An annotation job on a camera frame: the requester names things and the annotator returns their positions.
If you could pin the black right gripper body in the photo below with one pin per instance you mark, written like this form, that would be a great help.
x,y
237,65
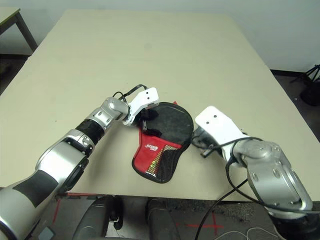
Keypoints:
x,y
203,140

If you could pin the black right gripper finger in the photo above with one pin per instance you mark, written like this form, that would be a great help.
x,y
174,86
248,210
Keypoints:
x,y
207,152

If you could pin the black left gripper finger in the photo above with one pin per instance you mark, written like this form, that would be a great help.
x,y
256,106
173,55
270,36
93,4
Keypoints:
x,y
153,132
153,114

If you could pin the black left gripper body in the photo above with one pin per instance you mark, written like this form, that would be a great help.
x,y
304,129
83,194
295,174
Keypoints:
x,y
145,120

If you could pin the red black paddle case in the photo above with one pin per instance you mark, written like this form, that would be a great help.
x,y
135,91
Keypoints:
x,y
155,160

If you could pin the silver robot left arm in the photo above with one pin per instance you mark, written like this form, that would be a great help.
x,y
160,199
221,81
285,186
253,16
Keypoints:
x,y
62,155

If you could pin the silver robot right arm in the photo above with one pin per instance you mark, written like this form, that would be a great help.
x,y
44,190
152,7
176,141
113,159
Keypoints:
x,y
272,170

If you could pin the grey robot right leg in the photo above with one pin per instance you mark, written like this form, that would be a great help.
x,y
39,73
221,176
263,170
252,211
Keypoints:
x,y
162,220

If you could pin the grey robot leg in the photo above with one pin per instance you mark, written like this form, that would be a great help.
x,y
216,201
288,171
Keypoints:
x,y
162,220
97,220

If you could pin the grey robot left leg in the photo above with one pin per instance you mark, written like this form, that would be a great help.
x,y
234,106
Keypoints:
x,y
97,220

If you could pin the small grey blue block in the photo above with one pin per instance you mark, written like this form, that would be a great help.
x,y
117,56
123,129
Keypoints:
x,y
48,233

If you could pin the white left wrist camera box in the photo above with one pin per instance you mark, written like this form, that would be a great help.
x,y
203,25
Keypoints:
x,y
143,100

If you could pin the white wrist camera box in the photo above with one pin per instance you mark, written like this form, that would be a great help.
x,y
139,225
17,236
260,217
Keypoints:
x,y
143,100
220,127

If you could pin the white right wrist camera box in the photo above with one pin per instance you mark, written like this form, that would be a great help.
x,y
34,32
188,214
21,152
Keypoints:
x,y
220,127

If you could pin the black camera tripod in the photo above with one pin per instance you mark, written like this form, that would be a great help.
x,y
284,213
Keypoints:
x,y
310,73

